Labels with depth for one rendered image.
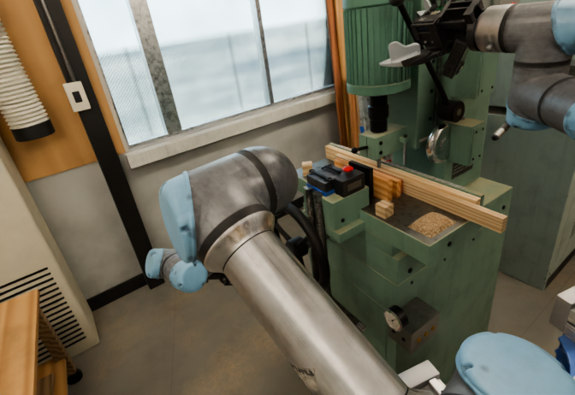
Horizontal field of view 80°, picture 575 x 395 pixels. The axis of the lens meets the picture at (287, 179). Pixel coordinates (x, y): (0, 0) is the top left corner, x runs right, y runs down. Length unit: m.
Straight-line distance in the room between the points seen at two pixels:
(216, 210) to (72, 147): 1.63
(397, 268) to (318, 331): 0.61
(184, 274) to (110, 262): 1.51
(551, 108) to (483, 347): 0.34
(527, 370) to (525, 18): 0.49
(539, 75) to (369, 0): 0.43
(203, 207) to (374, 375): 0.27
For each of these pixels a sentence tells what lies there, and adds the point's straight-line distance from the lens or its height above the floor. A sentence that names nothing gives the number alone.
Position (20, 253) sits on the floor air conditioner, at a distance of 1.89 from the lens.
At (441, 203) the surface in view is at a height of 0.92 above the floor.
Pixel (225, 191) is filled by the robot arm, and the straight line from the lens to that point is 0.45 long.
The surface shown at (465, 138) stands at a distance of 1.10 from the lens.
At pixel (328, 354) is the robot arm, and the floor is 1.10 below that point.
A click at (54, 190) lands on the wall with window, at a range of 2.10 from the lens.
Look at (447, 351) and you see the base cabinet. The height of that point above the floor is 0.20.
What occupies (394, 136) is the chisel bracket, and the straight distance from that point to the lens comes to 1.08.
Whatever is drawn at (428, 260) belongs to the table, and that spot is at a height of 0.86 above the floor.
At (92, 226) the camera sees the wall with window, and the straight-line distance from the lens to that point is 2.19.
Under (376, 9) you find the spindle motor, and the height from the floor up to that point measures 1.41.
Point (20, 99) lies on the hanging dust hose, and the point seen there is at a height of 1.25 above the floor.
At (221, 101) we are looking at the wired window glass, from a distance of 2.29.
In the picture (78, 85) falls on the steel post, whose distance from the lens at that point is 1.89.
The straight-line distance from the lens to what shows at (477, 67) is 1.06.
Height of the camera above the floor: 1.42
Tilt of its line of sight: 26 degrees down
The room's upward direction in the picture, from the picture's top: 8 degrees counter-clockwise
